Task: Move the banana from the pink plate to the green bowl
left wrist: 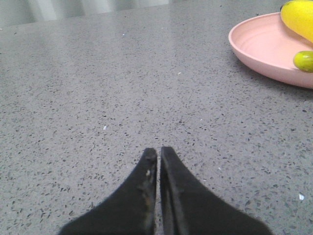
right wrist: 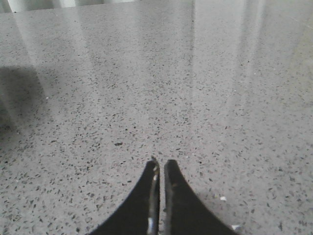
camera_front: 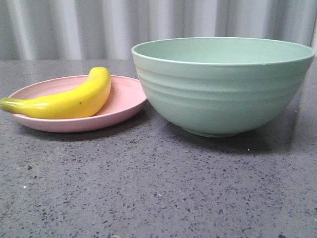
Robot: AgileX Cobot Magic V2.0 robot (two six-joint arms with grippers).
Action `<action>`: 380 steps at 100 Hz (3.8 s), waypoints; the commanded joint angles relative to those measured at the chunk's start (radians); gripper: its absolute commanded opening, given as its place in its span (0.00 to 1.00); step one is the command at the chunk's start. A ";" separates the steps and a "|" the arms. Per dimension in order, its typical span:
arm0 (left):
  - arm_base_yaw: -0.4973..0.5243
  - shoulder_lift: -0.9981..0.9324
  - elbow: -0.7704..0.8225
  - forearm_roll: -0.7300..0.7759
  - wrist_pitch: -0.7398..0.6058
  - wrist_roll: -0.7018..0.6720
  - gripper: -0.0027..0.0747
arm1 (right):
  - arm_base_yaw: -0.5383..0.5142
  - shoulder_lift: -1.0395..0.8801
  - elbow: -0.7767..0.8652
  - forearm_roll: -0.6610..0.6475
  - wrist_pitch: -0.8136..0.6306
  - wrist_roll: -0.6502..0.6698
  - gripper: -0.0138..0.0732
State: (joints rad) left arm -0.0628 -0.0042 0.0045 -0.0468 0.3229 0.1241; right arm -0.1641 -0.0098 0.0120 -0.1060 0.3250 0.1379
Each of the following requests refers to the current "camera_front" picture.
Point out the pink plastic plate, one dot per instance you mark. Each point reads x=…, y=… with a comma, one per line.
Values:
x=126, y=99

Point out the green ribbed plastic bowl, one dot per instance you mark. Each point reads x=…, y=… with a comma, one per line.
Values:
x=221, y=86

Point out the yellow toy banana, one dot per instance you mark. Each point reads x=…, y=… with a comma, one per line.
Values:
x=81, y=102

